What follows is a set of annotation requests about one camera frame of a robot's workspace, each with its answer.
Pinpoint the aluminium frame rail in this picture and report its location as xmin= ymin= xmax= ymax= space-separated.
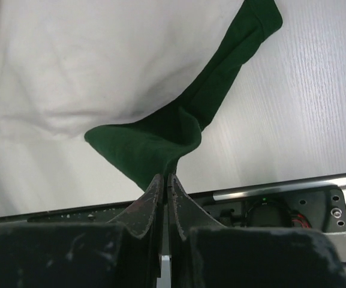
xmin=211 ymin=170 xmax=346 ymax=233

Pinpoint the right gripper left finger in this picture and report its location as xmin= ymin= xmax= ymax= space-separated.
xmin=0 ymin=175 xmax=164 ymax=287

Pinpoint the white and green t shirt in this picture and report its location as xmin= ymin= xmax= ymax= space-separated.
xmin=0 ymin=0 xmax=283 ymax=223

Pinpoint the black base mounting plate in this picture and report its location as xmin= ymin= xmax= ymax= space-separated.
xmin=25 ymin=184 xmax=346 ymax=233

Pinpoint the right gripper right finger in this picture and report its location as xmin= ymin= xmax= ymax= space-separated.
xmin=167 ymin=174 xmax=346 ymax=287

